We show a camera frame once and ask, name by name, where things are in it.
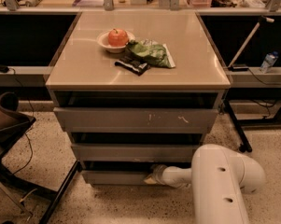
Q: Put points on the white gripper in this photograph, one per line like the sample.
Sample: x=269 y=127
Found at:
x=161 y=174

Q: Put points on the grey bottom drawer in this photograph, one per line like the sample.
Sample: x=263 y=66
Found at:
x=115 y=177

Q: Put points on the grey drawer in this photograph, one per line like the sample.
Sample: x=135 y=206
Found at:
x=133 y=153
x=135 y=120
x=115 y=177

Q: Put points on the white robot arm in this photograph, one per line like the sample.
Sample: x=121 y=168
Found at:
x=219 y=177

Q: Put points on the grey drawer cabinet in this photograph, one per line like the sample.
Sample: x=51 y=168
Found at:
x=86 y=76

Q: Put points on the grey middle drawer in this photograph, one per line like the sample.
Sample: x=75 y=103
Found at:
x=133 y=153

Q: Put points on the grey top drawer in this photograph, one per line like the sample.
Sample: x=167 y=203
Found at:
x=135 y=120

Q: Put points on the black snack wrapper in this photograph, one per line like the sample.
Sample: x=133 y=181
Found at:
x=135 y=66

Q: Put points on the green chip bag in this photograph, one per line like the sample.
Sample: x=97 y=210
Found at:
x=151 y=52

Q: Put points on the white stick with black base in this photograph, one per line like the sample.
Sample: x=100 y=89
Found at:
x=231 y=66

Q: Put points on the red apple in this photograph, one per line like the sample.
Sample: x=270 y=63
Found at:
x=117 y=38

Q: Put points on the white bowl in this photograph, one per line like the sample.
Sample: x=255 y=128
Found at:
x=103 y=41

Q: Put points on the brown office chair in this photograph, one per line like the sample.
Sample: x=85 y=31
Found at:
x=13 y=126

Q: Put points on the plastic water bottle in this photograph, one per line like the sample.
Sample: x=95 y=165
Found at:
x=269 y=62

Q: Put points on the black device on ledge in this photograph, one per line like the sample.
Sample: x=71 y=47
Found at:
x=3 y=68

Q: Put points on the black table leg frame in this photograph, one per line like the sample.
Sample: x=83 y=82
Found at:
x=239 y=124

